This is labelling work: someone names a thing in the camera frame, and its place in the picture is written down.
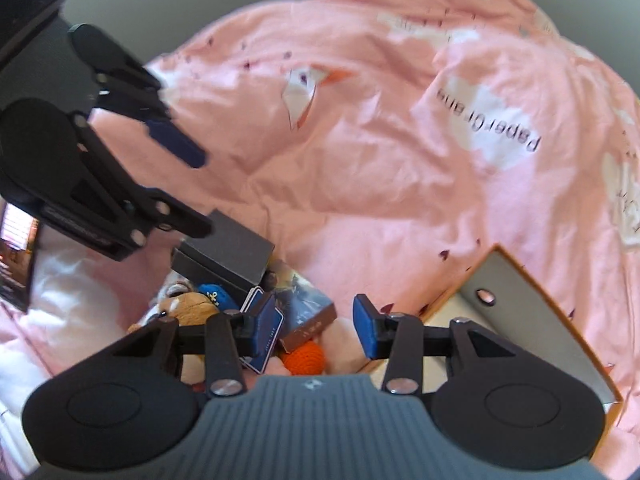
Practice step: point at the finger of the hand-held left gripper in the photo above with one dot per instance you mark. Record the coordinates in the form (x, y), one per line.
(175, 142)
(170, 210)

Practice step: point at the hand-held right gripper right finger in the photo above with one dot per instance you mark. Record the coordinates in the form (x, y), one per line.
(365, 327)

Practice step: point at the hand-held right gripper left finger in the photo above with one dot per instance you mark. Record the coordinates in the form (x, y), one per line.
(265, 330)

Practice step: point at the black box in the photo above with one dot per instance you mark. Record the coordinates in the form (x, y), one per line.
(230, 255)

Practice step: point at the orange cardboard box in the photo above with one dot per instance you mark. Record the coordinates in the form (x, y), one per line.
(525, 310)

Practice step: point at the orange crochet ball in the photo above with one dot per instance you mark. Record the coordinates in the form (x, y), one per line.
(305, 357)

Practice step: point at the brown teddy bear plush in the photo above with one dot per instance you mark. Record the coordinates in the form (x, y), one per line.
(192, 310)

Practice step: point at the dark framed screen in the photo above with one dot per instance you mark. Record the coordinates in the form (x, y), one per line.
(17, 270)

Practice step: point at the pink printed blanket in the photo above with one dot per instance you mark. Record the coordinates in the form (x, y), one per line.
(380, 160)

